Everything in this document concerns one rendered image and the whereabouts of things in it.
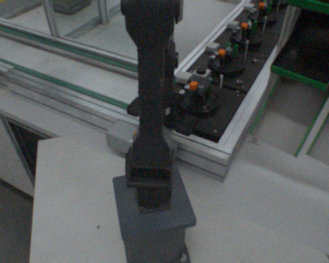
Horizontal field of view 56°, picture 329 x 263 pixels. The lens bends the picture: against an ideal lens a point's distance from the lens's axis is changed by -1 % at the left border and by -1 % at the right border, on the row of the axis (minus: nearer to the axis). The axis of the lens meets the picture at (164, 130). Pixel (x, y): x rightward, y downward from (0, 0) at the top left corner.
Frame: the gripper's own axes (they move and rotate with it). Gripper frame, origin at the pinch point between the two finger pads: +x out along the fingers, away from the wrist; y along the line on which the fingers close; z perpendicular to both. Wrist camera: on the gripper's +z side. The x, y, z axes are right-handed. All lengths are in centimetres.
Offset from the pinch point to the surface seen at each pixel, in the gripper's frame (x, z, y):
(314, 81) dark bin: -19.4, 11.7, -31.7
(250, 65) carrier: 5, 52, -10
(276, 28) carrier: 6, 89, -11
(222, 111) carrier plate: 4.7, 20.4, -10.2
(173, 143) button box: 5.5, 1.6, -3.0
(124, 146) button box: 8.4, -4.0, 10.4
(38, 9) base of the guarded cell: 17, 72, 125
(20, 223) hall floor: 102, -14, 85
